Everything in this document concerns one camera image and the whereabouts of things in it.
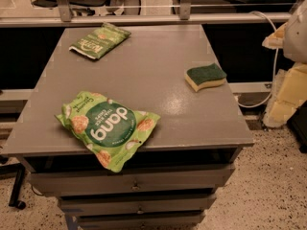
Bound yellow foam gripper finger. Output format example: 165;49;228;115
263;63;307;127
262;24;286;49

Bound green and yellow sponge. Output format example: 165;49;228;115
184;63;226;92

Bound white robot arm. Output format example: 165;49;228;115
262;0;307;127

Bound light green dang chips bag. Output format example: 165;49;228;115
56;91;160;173

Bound dark green jalapeno chip bag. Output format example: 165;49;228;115
69;23;131;60

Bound grey drawer cabinet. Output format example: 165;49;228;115
4;25;252;230

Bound bottom drawer with knob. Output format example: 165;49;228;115
78;211;204;230

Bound drawer with knob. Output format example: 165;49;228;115
29;164;235;196
59;194;216;217
78;211;204;230

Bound grey metal railing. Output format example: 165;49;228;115
0;0;293;28

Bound middle drawer with knob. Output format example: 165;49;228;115
59;194;216;217

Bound top drawer with knob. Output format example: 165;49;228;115
29;164;235;196

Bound black chair base with caster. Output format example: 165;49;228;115
0;156;26;210

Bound white cable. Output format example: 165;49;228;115
236;11;280;109

